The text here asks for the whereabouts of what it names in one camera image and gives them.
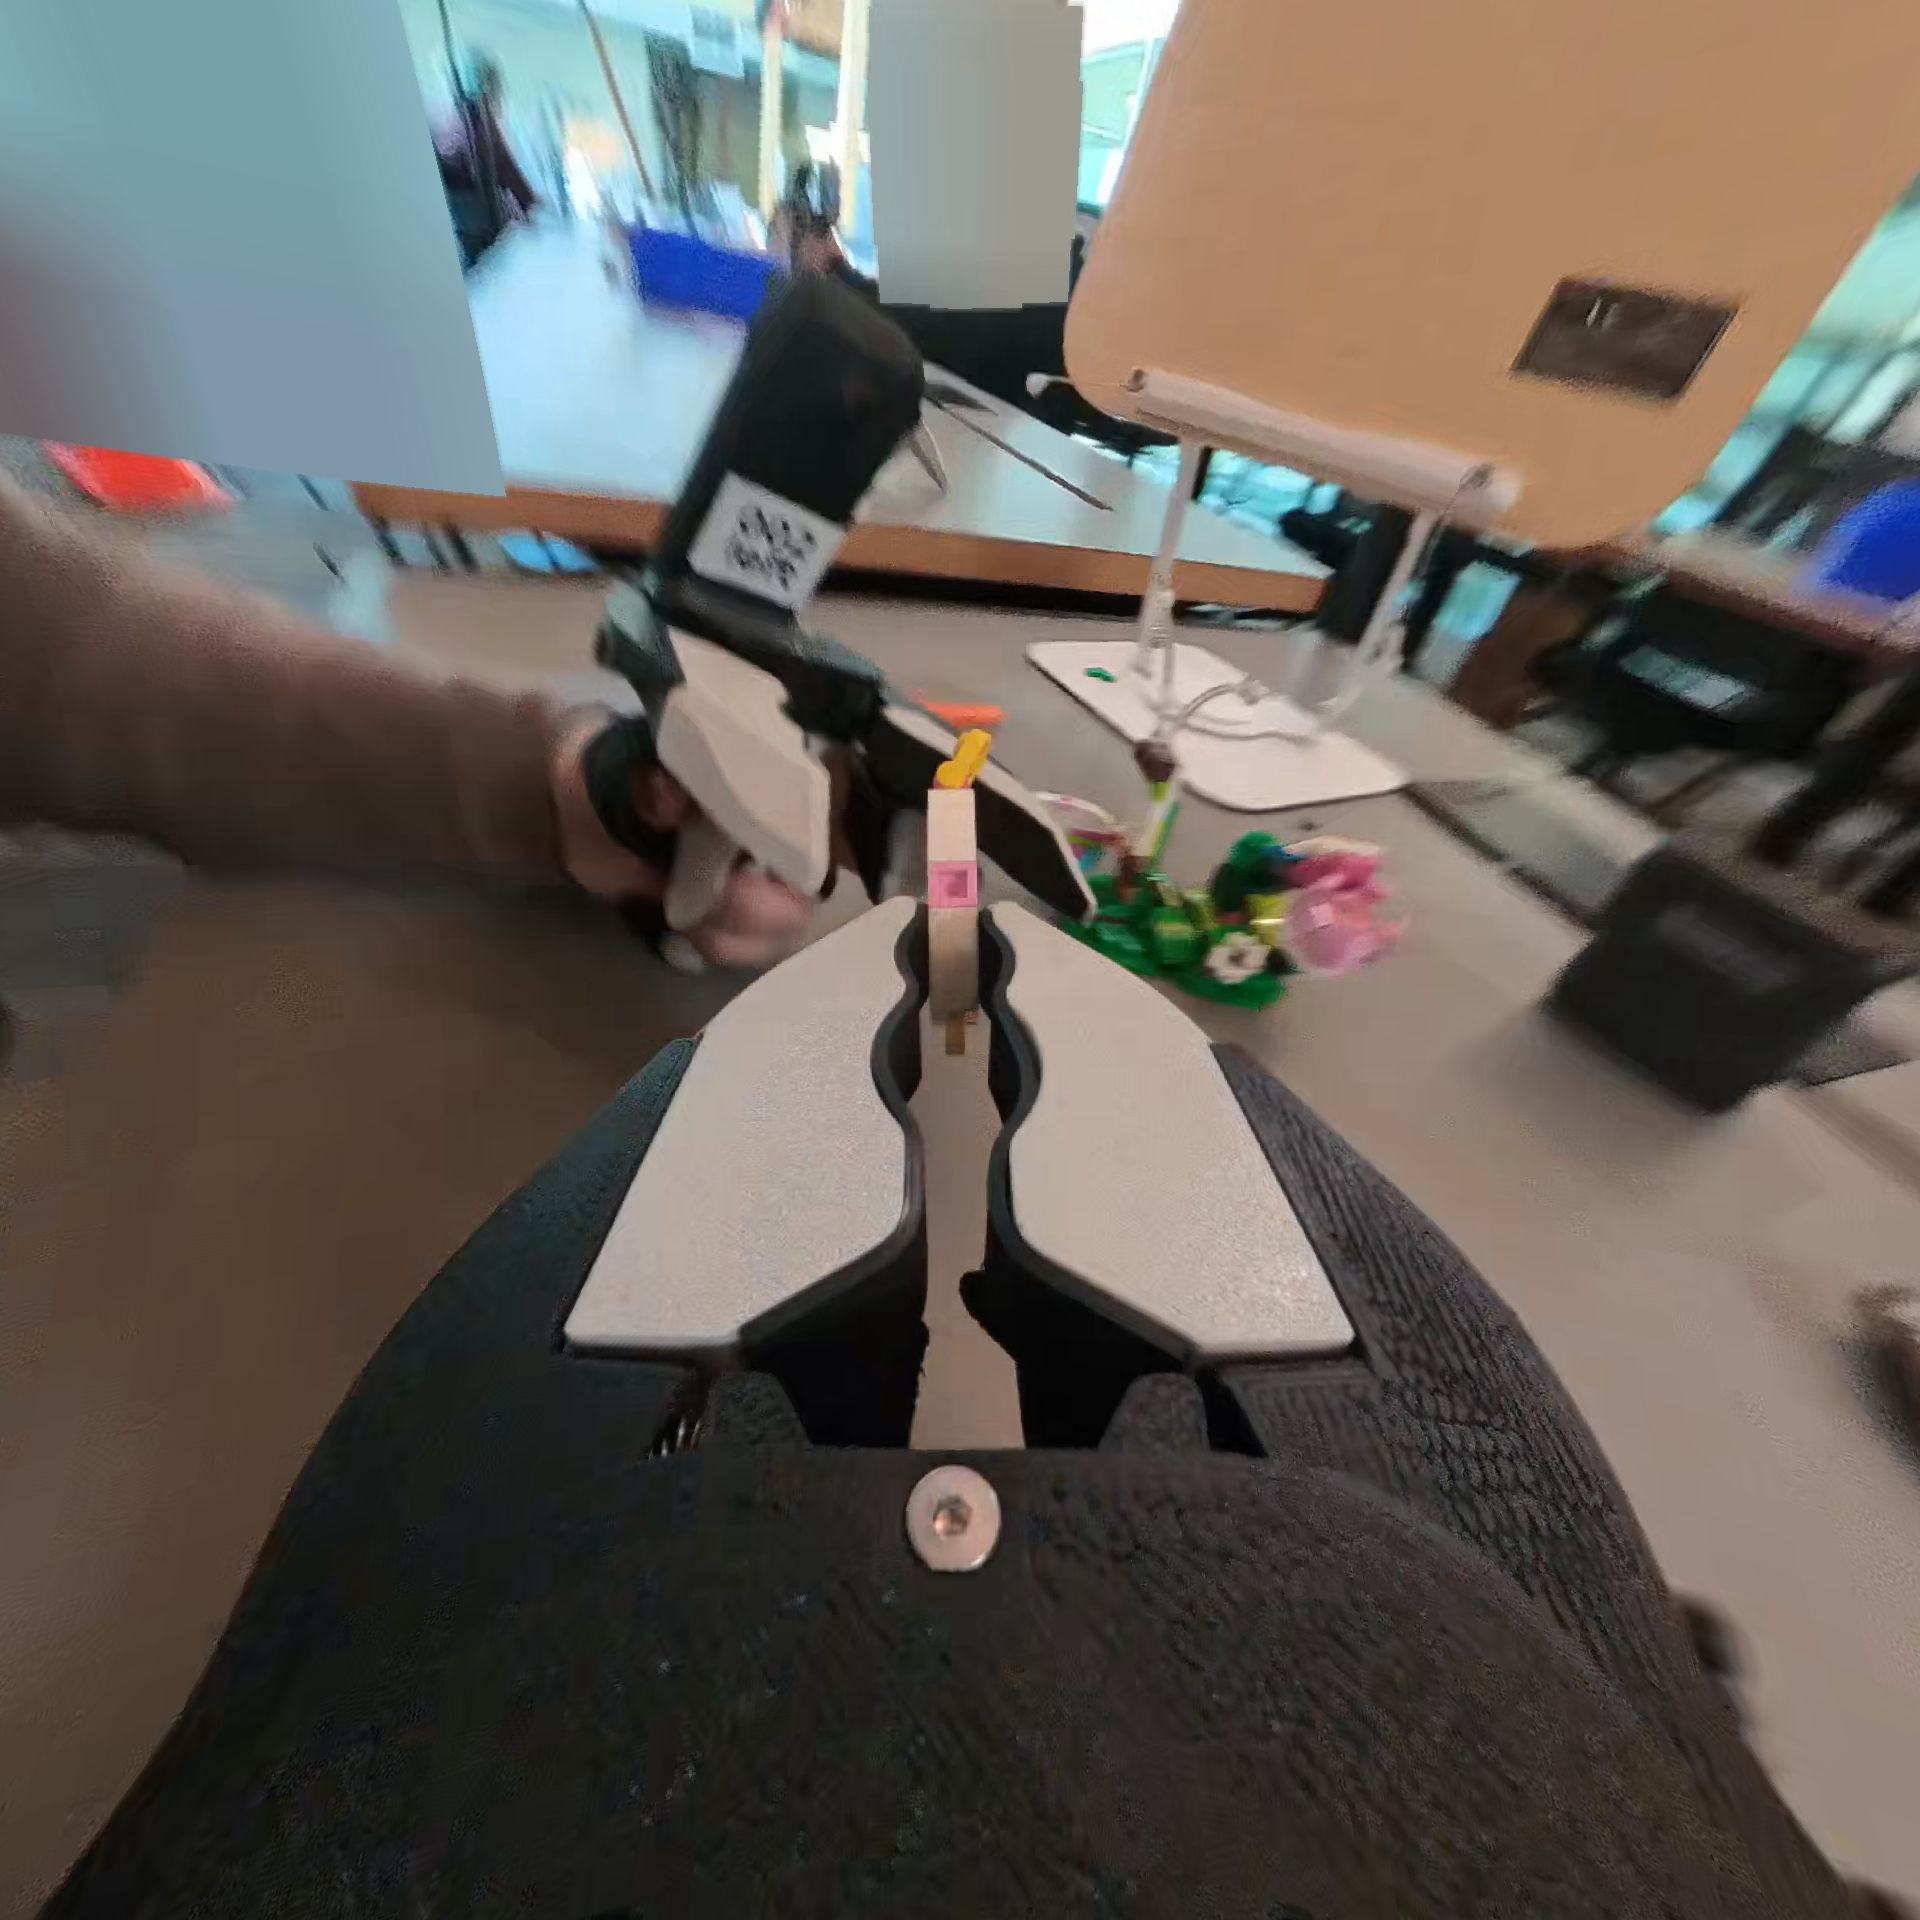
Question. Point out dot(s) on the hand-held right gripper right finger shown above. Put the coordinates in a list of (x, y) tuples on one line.
[(1170, 1172)]

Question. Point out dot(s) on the blue plastic bin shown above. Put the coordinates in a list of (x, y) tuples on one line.
[(698, 271), (1874, 540)]

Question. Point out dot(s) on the person's left hand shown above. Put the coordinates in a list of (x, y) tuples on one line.
[(749, 915)]

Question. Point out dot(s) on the neighbouring table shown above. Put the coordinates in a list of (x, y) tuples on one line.
[(1049, 525)]

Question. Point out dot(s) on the black charger case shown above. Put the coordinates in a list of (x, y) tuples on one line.
[(1710, 975)]

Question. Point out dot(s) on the small orange object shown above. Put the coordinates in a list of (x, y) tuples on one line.
[(960, 709)]

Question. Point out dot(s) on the wooden board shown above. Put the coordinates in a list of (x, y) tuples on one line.
[(1425, 193)]

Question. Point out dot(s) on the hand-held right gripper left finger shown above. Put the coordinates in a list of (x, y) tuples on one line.
[(749, 1155)]

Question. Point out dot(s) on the lego butterfly wing assembly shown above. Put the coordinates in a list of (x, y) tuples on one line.
[(952, 840)]

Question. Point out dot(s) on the lego flower model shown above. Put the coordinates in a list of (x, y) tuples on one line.
[(1246, 915)]

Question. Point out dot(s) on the person's left forearm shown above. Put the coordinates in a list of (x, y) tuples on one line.
[(269, 719)]

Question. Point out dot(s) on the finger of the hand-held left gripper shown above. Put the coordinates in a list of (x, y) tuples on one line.
[(749, 766), (1026, 823)]

